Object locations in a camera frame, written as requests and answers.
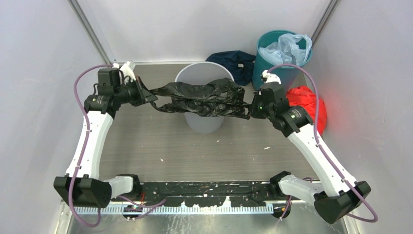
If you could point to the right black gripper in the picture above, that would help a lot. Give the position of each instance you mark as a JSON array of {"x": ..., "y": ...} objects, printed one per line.
[{"x": 254, "y": 112}]

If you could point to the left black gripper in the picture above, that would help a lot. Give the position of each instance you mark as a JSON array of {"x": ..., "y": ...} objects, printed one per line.
[{"x": 144, "y": 96}]

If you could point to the black trash bag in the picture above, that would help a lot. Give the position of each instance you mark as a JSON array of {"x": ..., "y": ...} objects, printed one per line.
[{"x": 218, "y": 98}]

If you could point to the teal plastic bucket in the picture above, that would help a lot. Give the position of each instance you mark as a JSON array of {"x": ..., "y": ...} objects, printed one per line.
[{"x": 285, "y": 73}]

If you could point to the grey translucent trash bin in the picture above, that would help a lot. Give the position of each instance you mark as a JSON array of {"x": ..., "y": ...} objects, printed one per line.
[{"x": 202, "y": 78}]

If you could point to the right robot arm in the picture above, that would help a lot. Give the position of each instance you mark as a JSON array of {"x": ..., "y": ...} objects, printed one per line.
[{"x": 338, "y": 192}]

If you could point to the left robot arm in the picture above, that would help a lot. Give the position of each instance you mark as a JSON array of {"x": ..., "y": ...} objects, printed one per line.
[{"x": 110, "y": 94}]

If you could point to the red cloth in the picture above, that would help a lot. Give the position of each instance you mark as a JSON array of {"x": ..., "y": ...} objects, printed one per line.
[{"x": 306, "y": 98}]

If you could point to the dark navy cloth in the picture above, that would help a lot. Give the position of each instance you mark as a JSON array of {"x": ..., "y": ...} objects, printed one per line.
[{"x": 240, "y": 64}]

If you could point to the light blue plastic bag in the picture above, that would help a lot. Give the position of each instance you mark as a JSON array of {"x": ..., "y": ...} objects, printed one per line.
[{"x": 288, "y": 49}]

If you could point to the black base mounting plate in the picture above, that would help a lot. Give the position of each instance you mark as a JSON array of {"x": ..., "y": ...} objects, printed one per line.
[{"x": 208, "y": 194}]

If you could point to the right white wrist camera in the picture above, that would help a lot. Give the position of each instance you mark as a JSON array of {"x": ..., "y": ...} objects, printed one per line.
[{"x": 268, "y": 77}]

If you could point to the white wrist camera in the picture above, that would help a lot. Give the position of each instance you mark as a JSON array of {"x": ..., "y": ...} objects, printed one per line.
[
  {"x": 126, "y": 70},
  {"x": 268, "y": 77}
]

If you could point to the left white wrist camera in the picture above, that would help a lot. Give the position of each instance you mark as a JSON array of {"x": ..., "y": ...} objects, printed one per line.
[{"x": 126, "y": 70}]

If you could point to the aluminium frame rail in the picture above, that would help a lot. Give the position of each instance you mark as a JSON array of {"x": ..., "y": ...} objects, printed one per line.
[{"x": 81, "y": 187}]

